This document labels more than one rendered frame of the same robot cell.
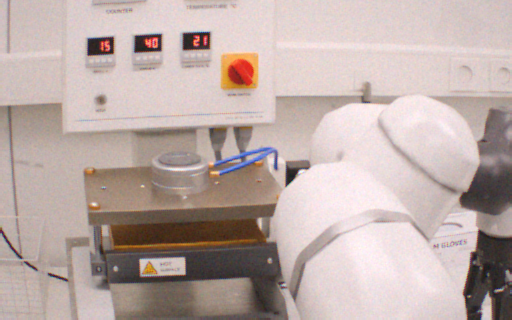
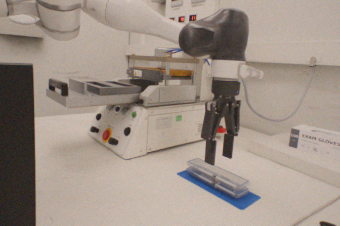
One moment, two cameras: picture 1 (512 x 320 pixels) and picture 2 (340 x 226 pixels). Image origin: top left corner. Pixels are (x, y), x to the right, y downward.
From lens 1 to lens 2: 1.18 m
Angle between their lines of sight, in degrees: 62
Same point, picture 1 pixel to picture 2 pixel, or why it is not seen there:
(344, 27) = (315, 34)
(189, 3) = (192, 4)
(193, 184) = (158, 53)
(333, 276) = not seen: outside the picture
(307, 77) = (286, 54)
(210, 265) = (146, 75)
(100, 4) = (172, 7)
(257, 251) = (155, 72)
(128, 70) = not seen: hidden behind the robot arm
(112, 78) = not seen: hidden behind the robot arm
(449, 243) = (325, 140)
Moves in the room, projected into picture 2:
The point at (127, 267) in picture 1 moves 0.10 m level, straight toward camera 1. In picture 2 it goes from (132, 72) to (111, 71)
